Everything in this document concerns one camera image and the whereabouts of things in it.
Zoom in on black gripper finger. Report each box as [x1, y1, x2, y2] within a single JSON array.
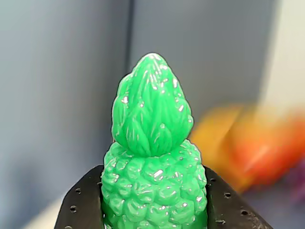
[[204, 166, 274, 229], [54, 164, 106, 229]]

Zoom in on green toy pineapple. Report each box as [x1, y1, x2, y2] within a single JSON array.
[[101, 52, 208, 229]]

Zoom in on red-orange toy mango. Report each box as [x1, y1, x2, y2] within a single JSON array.
[[227, 114, 305, 190]]

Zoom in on purple toy grapes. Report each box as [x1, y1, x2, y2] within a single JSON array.
[[285, 164, 305, 206]]

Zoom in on yellow-orange toy mango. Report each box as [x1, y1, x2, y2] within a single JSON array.
[[190, 104, 241, 191]]

